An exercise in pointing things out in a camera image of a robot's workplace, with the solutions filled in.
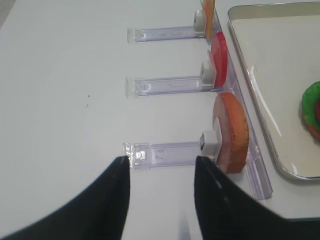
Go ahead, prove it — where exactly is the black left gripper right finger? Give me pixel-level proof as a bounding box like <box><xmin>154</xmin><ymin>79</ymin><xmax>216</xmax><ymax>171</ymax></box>
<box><xmin>194</xmin><ymin>156</ymin><xmax>320</xmax><ymax>240</ymax></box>

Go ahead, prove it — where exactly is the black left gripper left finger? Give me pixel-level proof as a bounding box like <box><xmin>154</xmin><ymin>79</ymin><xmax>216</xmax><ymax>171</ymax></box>
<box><xmin>5</xmin><ymin>156</ymin><xmax>131</xmax><ymax>240</ymax></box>

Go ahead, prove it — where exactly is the clear holder track tomato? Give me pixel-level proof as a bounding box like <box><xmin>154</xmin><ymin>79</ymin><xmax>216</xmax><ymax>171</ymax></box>
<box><xmin>125</xmin><ymin>76</ymin><xmax>223</xmax><ymax>98</ymax></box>

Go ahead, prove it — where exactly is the red tomato slice in burger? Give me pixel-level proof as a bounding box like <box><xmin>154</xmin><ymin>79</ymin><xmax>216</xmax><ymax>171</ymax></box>
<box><xmin>314</xmin><ymin>98</ymin><xmax>320</xmax><ymax>123</ymax></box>

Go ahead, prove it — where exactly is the green lettuce in burger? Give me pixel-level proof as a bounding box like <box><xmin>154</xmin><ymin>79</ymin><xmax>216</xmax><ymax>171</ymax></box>
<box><xmin>301</xmin><ymin>81</ymin><xmax>320</xmax><ymax>130</ymax></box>

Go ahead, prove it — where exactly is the standing red tomato slice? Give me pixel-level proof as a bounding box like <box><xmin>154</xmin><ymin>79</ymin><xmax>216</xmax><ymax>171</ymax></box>
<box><xmin>209</xmin><ymin>31</ymin><xmax>228</xmax><ymax>88</ymax></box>

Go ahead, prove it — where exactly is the clear holder track cheese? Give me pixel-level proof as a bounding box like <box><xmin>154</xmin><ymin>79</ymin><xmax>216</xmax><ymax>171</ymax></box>
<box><xmin>127</xmin><ymin>26</ymin><xmax>205</xmax><ymax>44</ymax></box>

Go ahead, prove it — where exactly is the standing orange cheese slice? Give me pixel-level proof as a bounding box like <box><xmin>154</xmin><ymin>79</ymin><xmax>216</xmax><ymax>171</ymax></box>
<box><xmin>201</xmin><ymin>0</ymin><xmax>216</xmax><ymax>43</ymax></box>

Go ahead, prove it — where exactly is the clear holder track left bun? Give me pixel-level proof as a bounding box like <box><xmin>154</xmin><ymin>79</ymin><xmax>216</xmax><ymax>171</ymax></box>
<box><xmin>123</xmin><ymin>129</ymin><xmax>223</xmax><ymax>170</ymax></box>

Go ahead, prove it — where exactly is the standing bun bottom half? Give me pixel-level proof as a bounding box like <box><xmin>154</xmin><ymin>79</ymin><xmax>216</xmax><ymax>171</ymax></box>
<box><xmin>212</xmin><ymin>92</ymin><xmax>250</xmax><ymax>174</ymax></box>

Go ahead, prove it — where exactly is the burger bottom bun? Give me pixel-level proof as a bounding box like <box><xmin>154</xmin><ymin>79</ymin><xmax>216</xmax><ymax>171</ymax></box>
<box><xmin>302</xmin><ymin>110</ymin><xmax>320</xmax><ymax>141</ymax></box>

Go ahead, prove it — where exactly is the white rectangular tray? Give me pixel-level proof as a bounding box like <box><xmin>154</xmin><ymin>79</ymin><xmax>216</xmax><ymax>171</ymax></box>
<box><xmin>228</xmin><ymin>1</ymin><xmax>320</xmax><ymax>181</ymax></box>

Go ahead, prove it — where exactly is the left long clear rail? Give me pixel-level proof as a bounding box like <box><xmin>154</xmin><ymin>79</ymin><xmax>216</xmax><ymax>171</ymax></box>
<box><xmin>209</xmin><ymin>14</ymin><xmax>273</xmax><ymax>200</ymax></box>

